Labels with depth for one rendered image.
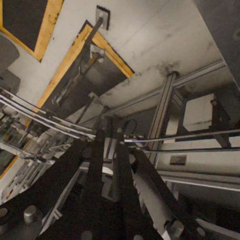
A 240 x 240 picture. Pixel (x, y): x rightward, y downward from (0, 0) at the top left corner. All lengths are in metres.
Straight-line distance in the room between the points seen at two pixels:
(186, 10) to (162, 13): 0.14
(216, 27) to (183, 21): 0.73
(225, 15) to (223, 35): 0.04
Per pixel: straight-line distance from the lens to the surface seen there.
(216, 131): 0.50
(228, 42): 0.47
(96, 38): 1.42
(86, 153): 0.16
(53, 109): 1.07
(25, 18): 1.85
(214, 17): 0.45
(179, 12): 1.16
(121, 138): 0.19
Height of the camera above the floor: 1.10
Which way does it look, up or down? 30 degrees down
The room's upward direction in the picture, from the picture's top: 155 degrees counter-clockwise
